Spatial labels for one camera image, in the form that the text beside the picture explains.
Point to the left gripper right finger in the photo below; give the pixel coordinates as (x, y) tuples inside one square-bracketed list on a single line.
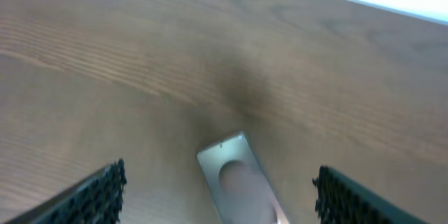
[(342, 200)]

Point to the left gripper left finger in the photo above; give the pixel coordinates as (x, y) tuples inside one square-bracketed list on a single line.
[(97, 199)]

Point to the bronze Galaxy smartphone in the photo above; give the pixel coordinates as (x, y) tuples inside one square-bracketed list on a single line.
[(240, 188)]

